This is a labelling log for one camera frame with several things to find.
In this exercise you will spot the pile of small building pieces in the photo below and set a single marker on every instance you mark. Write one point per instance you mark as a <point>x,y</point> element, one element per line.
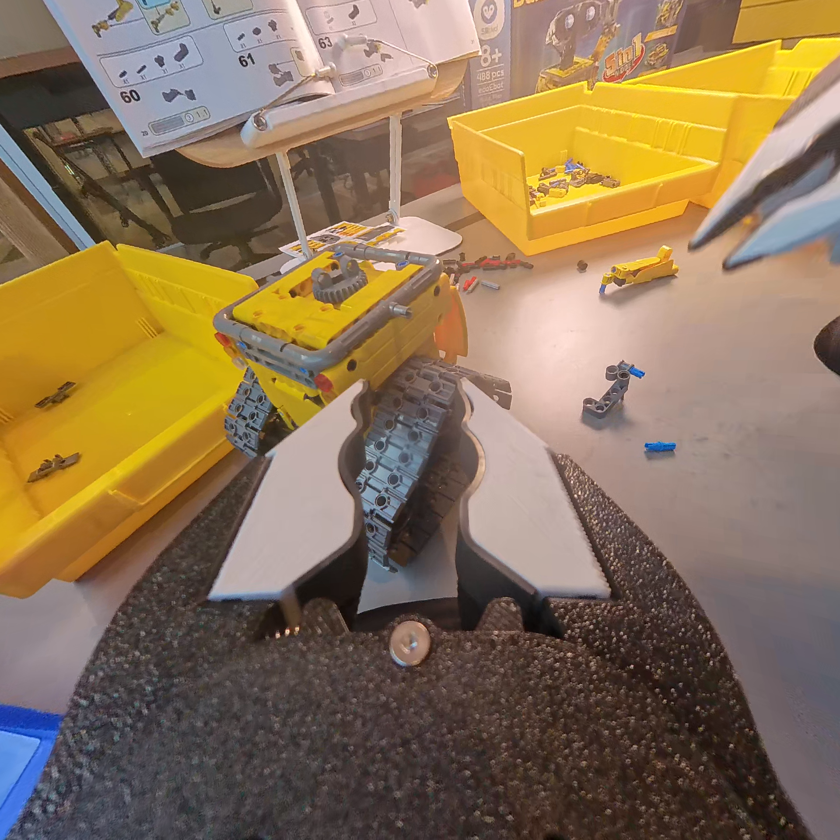
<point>479,269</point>

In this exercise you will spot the large yellow bin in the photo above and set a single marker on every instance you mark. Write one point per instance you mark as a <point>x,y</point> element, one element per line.
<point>525,223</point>

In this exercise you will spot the small grey connector piece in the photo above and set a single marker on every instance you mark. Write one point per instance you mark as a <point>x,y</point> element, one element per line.
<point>614,372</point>

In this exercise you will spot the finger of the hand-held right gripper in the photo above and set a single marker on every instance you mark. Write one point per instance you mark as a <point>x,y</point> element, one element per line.
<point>788,158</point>
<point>801,223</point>

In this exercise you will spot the printed sticker sheet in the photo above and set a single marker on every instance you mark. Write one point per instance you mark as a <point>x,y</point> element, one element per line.
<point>322,239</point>

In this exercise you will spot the yellow toy tracked robot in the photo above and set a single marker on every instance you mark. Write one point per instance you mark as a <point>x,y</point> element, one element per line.
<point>341,315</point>

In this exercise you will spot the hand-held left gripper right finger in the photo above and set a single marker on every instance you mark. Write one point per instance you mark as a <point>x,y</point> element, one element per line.
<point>532,525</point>

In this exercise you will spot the yellow bins stack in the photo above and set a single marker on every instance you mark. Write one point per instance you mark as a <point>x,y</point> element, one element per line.
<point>788,20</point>

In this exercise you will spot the white book stand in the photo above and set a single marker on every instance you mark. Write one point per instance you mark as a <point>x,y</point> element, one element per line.
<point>315,116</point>

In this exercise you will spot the small yellow block assembly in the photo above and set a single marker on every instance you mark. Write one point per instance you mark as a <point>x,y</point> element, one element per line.
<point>639,271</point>

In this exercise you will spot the instruction booklet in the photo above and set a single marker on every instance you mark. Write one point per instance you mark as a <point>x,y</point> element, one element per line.
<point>171,66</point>

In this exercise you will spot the grey desk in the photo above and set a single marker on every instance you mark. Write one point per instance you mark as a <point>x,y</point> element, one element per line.
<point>735,433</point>

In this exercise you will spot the wide yellow bin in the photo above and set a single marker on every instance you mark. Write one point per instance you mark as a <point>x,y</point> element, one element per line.
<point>105,420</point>

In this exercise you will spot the black office chair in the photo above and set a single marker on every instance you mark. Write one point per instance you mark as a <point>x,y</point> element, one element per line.
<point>210,197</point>

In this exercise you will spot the blue printed cardboard box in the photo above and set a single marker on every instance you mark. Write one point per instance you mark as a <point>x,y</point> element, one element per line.
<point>578,40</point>

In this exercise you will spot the grey bent beam piece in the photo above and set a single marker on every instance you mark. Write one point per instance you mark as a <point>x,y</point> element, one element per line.
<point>601,400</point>

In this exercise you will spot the dark grey link piece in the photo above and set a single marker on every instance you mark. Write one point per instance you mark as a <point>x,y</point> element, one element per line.
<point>53,466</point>
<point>55,394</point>

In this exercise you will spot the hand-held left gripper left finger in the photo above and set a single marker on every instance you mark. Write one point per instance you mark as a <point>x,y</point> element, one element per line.
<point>289,525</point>

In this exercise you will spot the black dimpled cushion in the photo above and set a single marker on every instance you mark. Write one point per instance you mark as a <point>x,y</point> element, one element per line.
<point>830,344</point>

